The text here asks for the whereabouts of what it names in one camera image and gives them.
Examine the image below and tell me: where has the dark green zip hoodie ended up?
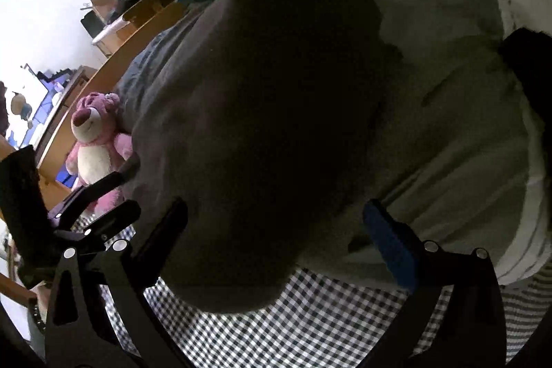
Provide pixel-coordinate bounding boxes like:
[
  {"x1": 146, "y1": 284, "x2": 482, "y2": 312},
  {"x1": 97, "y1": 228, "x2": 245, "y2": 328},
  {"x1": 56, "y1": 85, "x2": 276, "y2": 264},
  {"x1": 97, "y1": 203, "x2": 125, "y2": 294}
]
[{"x1": 129, "y1": 0, "x2": 404, "y2": 315}]

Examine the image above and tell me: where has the person hand with bead bracelet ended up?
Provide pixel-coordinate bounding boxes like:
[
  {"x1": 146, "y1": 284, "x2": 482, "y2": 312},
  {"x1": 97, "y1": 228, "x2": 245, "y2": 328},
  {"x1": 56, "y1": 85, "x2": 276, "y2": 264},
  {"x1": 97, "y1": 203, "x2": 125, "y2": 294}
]
[{"x1": 29, "y1": 282, "x2": 52, "y2": 334}]

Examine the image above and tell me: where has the white striped garment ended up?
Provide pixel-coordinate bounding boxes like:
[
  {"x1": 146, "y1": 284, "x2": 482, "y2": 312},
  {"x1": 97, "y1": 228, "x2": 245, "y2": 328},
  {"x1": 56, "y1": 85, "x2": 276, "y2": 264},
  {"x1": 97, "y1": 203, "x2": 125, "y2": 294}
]
[{"x1": 491, "y1": 91, "x2": 552, "y2": 287}]

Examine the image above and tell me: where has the pink plush bear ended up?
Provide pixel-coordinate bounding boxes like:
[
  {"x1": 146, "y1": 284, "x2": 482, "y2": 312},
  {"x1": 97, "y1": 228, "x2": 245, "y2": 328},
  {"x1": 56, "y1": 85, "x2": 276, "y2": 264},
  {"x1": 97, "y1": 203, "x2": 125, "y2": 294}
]
[{"x1": 63, "y1": 91, "x2": 135, "y2": 218}]

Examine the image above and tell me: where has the black white checkered bedsheet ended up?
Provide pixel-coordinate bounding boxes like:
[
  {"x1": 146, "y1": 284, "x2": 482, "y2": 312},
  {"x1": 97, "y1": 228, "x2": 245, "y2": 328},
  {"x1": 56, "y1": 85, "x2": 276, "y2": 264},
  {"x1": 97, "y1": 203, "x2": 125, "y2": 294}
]
[{"x1": 70, "y1": 216, "x2": 552, "y2": 368}]

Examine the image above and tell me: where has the grey folded duvet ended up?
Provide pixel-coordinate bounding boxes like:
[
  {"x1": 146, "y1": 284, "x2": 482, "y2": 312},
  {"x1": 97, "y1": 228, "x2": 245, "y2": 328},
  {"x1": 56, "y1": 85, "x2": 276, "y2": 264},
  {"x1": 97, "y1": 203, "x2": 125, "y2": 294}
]
[{"x1": 116, "y1": 0, "x2": 532, "y2": 291}]

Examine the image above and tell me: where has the black fuzzy garment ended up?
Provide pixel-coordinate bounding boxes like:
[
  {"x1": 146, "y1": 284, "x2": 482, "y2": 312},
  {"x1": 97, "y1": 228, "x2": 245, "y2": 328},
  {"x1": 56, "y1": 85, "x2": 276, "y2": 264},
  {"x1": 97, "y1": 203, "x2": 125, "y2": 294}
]
[{"x1": 497, "y1": 27, "x2": 552, "y2": 127}]

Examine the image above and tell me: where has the wooden bunk bed frame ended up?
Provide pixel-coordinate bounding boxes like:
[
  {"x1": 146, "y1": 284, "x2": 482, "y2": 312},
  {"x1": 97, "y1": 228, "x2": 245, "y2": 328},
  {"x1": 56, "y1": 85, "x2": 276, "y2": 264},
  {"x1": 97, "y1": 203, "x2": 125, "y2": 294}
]
[{"x1": 0, "y1": 0, "x2": 252, "y2": 308}]

